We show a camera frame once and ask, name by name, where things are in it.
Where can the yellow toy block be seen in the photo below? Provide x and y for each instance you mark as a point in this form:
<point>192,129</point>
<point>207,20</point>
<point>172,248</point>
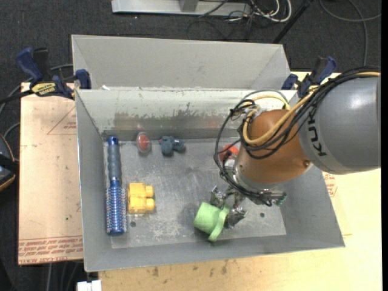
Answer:
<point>138,198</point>

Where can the dark blue-grey toy animal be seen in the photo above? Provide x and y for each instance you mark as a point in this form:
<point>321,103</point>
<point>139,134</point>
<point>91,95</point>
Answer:
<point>169,145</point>

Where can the blue hairbrush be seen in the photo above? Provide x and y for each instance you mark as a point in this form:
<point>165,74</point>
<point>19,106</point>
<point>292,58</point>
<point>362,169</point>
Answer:
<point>114,168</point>

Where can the brown cardboard board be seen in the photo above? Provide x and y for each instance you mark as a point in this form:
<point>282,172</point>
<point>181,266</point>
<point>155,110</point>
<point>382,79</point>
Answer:
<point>48,168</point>

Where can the green cup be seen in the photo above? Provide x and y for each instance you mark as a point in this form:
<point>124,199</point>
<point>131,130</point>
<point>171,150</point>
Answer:
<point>206,218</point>

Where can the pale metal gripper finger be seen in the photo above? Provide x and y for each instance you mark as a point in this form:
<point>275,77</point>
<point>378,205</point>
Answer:
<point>237,216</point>
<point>217,196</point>

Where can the grey metal bin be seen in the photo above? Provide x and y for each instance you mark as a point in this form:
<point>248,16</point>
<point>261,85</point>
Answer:
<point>169,174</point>

